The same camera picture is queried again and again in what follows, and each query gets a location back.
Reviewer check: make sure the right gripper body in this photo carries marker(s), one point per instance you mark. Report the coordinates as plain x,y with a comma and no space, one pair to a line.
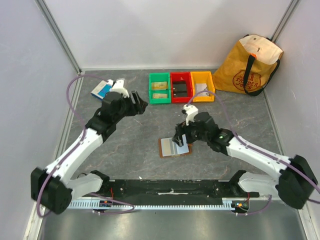
182,131

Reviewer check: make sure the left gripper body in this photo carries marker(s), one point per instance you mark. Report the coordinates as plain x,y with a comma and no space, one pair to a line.
130,109

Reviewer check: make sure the brown leather card holder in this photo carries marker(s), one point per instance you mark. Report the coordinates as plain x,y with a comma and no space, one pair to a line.
168,148

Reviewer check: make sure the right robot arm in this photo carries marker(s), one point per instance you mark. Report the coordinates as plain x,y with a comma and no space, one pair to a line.
289,178

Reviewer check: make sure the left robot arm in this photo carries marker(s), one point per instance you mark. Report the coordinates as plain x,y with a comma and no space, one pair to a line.
53,186

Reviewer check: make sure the gold card lower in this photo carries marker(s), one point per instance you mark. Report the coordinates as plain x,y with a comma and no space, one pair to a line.
159,96

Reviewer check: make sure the gold card upper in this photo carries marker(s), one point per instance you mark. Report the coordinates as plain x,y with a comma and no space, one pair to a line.
158,86

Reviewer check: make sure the black cards in red bin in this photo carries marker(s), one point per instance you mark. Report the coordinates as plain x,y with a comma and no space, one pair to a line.
179,89

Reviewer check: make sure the silver card in yellow bin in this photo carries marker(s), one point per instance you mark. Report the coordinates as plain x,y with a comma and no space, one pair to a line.
201,89

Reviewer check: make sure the green plastic bin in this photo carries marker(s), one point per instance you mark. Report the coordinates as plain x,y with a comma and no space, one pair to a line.
159,83

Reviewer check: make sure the blue and white box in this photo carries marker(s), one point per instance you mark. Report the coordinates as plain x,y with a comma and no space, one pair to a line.
102,89

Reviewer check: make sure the red plastic bin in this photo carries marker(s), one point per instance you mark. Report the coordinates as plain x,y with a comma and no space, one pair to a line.
182,76

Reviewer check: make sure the yellow plastic bin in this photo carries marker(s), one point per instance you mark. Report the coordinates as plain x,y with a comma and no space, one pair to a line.
202,80

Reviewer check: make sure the yellow Trader Joe's tote bag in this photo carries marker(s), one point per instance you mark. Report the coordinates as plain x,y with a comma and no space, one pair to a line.
249,66

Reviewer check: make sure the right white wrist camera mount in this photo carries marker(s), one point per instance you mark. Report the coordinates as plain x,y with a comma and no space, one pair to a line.
190,111

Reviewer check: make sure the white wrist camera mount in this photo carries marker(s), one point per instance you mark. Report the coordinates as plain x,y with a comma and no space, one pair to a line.
119,87
190,111

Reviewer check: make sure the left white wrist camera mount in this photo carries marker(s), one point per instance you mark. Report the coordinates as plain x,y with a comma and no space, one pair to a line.
119,87

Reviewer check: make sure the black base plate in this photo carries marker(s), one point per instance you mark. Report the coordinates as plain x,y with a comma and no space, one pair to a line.
173,191

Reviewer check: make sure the slotted cable duct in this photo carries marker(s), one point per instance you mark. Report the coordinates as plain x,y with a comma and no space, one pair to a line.
94,203

